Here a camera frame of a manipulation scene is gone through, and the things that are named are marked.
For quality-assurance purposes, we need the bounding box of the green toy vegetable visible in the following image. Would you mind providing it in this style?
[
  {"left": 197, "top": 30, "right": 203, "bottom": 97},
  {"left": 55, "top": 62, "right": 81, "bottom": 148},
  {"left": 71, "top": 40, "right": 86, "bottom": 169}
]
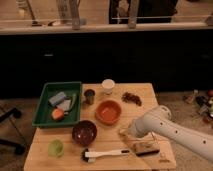
[{"left": 69, "top": 94, "right": 77, "bottom": 111}]

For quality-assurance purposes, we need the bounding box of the orange bowl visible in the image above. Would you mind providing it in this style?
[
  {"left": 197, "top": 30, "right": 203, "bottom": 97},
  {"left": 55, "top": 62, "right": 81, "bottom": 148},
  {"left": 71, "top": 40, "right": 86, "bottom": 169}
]
[{"left": 95, "top": 100, "right": 122, "bottom": 125}]

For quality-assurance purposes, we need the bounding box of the dark grape bunch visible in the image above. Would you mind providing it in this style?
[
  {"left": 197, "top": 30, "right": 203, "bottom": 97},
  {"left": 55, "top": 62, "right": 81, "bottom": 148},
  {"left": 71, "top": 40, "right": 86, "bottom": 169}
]
[{"left": 121, "top": 92, "right": 142, "bottom": 106}]

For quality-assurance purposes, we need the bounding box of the small metal cup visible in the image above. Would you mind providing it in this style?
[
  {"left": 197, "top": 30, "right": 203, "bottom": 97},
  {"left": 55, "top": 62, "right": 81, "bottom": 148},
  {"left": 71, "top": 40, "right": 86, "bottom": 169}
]
[{"left": 84, "top": 89, "right": 95, "bottom": 105}]

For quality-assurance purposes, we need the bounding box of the dark maroon bowl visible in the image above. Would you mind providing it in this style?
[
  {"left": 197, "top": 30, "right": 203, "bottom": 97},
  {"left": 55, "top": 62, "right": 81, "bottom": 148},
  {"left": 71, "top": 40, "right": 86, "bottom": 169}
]
[{"left": 72, "top": 120, "right": 97, "bottom": 147}]

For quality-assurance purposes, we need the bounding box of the orange toy fruit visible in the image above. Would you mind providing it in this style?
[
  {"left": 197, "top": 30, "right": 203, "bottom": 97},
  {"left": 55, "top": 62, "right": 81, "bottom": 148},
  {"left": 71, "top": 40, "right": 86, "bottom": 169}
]
[{"left": 51, "top": 109, "right": 64, "bottom": 121}]

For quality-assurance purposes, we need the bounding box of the black office chair base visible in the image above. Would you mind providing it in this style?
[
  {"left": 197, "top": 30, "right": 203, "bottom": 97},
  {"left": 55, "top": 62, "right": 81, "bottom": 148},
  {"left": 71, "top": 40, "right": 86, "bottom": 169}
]
[{"left": 0, "top": 107, "right": 27, "bottom": 155}]

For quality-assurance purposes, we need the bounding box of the white paper cup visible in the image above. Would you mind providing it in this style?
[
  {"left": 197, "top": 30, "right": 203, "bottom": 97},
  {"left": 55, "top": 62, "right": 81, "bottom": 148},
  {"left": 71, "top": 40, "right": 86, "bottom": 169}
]
[{"left": 101, "top": 79, "right": 115, "bottom": 95}]

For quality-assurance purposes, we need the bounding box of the green plastic tray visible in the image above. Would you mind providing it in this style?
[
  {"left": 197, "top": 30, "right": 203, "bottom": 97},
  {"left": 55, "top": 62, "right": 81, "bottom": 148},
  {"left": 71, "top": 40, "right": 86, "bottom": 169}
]
[{"left": 32, "top": 82, "right": 82, "bottom": 129}]

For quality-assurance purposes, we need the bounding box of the metal fork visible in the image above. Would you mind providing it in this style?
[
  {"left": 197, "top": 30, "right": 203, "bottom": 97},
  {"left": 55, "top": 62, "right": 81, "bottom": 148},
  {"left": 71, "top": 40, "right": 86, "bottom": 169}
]
[{"left": 150, "top": 132, "right": 158, "bottom": 142}]

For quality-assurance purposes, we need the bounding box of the white handled dish brush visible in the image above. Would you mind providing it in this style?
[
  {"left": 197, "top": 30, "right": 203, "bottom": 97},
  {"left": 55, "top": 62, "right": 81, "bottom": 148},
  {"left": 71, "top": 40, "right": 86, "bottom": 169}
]
[{"left": 81, "top": 149, "right": 130, "bottom": 162}]

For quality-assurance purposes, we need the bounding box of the blue grey sponge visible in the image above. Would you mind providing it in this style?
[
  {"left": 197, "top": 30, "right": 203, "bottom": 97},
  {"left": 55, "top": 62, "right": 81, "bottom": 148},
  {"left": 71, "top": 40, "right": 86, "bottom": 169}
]
[{"left": 49, "top": 92, "right": 67, "bottom": 106}]

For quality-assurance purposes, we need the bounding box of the grey cloth piece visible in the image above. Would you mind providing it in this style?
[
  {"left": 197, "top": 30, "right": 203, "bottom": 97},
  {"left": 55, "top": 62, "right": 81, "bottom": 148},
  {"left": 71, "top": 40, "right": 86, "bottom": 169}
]
[{"left": 58, "top": 100, "right": 71, "bottom": 111}]

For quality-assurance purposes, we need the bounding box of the yellow banana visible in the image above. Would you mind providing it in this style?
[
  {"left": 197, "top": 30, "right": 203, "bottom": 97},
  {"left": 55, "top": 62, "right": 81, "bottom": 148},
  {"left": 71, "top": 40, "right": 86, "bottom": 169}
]
[{"left": 119, "top": 128, "right": 129, "bottom": 136}]

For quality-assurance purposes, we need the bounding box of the green translucent cup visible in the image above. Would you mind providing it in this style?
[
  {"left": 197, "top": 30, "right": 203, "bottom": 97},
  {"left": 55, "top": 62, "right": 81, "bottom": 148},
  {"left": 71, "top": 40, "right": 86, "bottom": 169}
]
[{"left": 48, "top": 139, "right": 64, "bottom": 157}]

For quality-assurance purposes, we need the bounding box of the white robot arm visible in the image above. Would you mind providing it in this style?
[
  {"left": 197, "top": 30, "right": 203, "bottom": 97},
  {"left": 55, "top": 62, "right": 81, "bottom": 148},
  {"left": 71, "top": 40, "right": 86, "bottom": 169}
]
[{"left": 128, "top": 105, "right": 213, "bottom": 162}]

